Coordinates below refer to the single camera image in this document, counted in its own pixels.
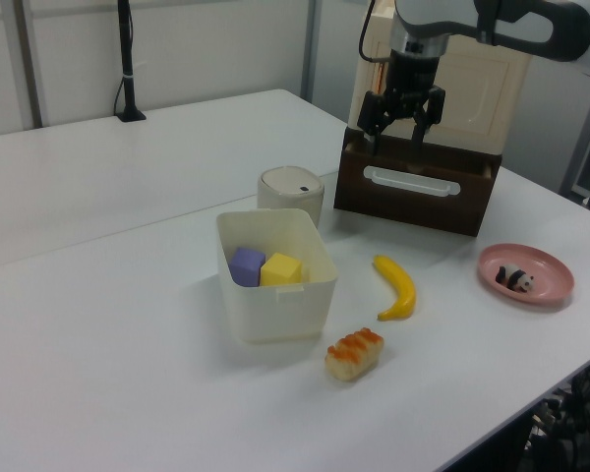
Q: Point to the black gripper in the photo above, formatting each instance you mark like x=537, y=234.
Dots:
x=413, y=74

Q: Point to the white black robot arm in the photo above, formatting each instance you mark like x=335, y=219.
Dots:
x=521, y=24

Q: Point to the cream plastic storage box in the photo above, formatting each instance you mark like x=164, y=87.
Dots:
x=477, y=93

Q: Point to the cream open plastic box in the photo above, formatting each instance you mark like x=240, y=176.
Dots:
x=280, y=314

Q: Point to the small cream trash can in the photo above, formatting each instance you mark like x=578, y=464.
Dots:
x=290, y=194

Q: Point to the yellow toy banana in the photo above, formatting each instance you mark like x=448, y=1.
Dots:
x=402, y=290

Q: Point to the yellow block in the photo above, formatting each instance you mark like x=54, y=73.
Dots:
x=280, y=270

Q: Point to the panda figurine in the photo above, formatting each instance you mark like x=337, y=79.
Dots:
x=516, y=279

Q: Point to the pink plate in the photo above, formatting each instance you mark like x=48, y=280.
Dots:
x=546, y=275

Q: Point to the purple block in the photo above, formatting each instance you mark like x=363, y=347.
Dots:
x=246, y=268

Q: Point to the toy bread with orange glaze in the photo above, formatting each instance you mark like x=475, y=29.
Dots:
x=354, y=356

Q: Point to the black pole stand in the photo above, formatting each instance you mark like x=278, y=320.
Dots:
x=127, y=59

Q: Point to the black office chair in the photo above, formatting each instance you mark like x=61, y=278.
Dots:
x=580, y=418

